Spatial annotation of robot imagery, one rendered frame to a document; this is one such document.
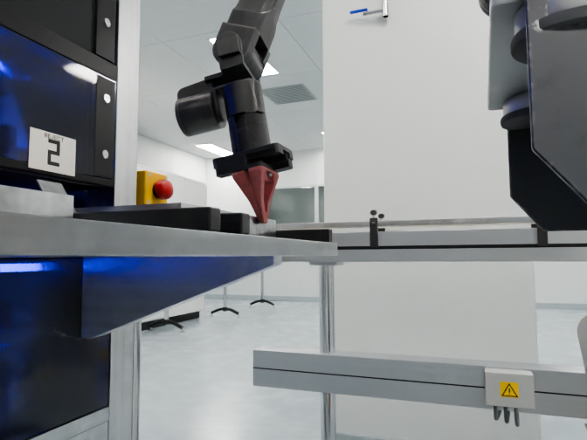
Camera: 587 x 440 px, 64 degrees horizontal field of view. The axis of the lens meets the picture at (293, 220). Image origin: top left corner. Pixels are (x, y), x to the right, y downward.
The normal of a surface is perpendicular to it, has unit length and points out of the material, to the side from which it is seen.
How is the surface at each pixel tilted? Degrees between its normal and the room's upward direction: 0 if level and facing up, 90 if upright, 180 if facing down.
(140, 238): 90
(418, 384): 90
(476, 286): 90
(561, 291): 90
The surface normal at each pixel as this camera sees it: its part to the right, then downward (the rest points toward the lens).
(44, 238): 0.94, -0.04
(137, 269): -0.35, -0.07
